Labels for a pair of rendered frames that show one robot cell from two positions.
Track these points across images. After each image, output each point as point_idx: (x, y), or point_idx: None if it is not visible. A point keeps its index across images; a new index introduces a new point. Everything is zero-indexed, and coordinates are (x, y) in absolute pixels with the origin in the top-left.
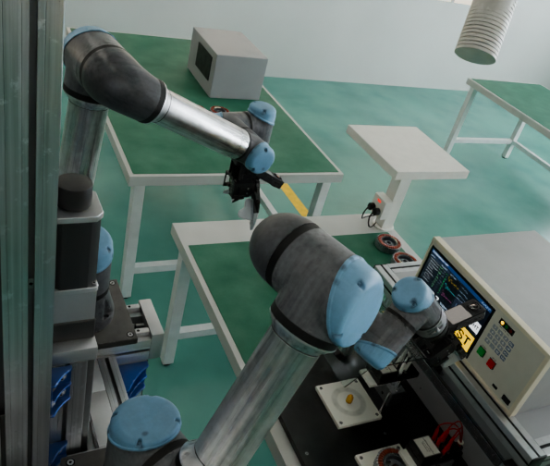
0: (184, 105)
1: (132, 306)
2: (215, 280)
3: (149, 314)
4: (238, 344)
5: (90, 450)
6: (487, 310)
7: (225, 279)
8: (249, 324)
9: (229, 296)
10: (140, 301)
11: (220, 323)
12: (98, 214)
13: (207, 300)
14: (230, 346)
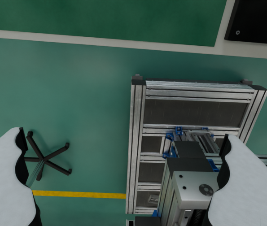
0: None
1: (187, 215)
2: (61, 18)
3: (206, 206)
4: (182, 40)
5: None
6: None
7: (59, 1)
8: (155, 7)
9: (97, 11)
10: (182, 208)
11: (142, 47)
12: None
13: (97, 45)
14: (180, 51)
